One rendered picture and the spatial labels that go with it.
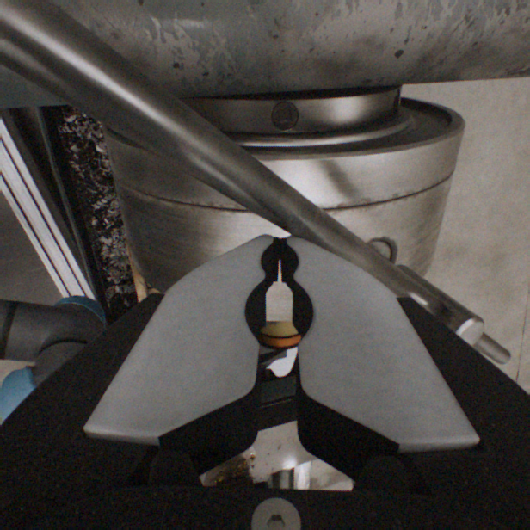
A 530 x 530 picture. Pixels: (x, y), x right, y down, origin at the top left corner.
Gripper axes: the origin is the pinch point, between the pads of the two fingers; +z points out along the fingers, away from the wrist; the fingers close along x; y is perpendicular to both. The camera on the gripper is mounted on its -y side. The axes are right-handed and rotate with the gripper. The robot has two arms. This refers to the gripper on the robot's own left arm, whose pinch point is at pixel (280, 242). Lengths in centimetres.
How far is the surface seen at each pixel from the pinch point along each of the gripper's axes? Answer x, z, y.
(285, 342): 0.6, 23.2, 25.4
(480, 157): 94, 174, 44
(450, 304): 9.4, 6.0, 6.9
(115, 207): -37, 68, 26
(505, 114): 101, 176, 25
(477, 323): 10.4, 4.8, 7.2
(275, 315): -0.3, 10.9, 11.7
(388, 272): 4.6, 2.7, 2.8
